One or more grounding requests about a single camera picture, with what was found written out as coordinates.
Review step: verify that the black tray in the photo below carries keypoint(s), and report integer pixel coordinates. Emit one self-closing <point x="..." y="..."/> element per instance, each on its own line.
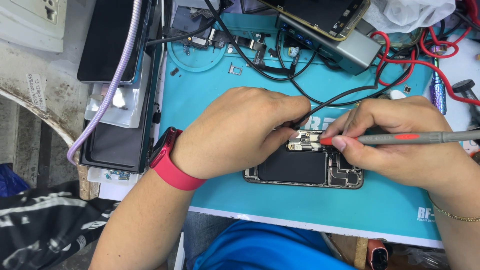
<point x="120" y="112"/>

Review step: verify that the black smartphone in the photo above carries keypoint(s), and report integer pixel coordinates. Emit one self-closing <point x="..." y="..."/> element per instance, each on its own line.
<point x="108" y="41"/>

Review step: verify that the opened smartphone body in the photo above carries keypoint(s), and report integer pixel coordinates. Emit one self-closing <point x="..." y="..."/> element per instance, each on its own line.
<point x="300" y="167"/>

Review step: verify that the white paper label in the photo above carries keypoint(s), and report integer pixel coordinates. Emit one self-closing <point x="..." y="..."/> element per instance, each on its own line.
<point x="36" y="92"/>

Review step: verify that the black white patterned cloth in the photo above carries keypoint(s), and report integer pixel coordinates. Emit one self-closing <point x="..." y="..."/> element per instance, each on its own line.
<point x="48" y="225"/>

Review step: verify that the gold framed phone screen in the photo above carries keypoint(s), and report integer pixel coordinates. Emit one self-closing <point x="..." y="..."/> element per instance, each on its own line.
<point x="326" y="15"/>

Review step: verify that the blue shirt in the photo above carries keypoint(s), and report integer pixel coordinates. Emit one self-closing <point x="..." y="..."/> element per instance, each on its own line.
<point x="262" y="247"/>

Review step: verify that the sim card tray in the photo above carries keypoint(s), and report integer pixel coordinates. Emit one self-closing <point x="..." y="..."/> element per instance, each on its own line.
<point x="235" y="69"/>

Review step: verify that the teal repair mat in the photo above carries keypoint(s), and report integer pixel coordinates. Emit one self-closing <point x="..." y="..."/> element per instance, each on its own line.
<point x="300" y="131"/>

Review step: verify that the black round knob tool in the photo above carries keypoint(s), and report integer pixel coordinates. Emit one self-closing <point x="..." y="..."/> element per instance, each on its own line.
<point x="467" y="92"/>

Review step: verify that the clear plastic parts bag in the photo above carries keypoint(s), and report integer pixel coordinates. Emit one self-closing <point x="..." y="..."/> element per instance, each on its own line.
<point x="120" y="101"/>

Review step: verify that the person's right hand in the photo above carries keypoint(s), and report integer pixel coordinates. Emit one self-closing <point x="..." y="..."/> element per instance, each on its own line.
<point x="401" y="146"/>

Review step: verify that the grey power supply box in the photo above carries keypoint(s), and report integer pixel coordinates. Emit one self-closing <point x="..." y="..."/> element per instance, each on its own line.
<point x="333" y="47"/>

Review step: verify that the small blue circuit board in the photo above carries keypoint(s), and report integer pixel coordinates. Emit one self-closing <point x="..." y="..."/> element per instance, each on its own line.
<point x="117" y="175"/>

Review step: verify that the white plastic bag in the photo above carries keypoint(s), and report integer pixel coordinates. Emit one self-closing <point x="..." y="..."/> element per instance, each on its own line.
<point x="408" y="13"/>

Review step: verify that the white wall socket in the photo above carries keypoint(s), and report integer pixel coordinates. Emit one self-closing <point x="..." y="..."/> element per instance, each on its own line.
<point x="32" y="22"/>

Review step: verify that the grey red probe pen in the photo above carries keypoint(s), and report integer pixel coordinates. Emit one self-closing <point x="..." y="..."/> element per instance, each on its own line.
<point x="408" y="138"/>

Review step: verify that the red smartwatch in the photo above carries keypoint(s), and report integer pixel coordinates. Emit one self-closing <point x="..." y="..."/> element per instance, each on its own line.
<point x="168" y="165"/>

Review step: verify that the iridescent purple screwdriver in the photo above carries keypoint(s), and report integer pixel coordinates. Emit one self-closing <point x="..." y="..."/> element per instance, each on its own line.
<point x="438" y="88"/>

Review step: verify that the person's left hand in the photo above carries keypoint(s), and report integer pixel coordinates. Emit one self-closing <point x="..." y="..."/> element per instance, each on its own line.
<point x="236" y="131"/>

